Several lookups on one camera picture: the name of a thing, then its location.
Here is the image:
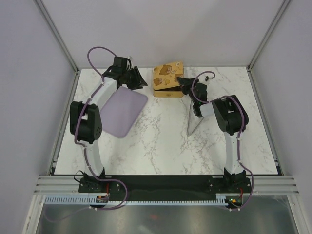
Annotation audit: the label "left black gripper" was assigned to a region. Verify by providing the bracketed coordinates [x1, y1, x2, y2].
[122, 67, 147, 91]

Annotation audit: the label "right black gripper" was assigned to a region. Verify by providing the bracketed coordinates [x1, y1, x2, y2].
[176, 77, 199, 105]

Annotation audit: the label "dark metal tin lid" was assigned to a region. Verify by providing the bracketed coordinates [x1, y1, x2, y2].
[153, 61, 184, 90]

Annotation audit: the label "metal tongs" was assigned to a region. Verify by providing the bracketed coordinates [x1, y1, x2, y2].
[186, 101, 204, 137]

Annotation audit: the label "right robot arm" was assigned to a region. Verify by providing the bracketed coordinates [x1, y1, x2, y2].
[177, 77, 249, 193]

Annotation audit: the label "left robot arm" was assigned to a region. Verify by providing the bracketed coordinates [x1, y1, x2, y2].
[70, 57, 148, 192]

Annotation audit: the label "gold chocolate tin box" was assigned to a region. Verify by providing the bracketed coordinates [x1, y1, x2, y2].
[153, 86, 184, 98]

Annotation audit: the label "lilac plastic tray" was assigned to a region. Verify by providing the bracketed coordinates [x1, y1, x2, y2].
[100, 87, 148, 138]

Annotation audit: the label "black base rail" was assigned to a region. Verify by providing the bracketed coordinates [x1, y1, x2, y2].
[78, 175, 251, 201]

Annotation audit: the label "white cable duct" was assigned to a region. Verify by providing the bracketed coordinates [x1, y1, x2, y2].
[44, 195, 242, 206]

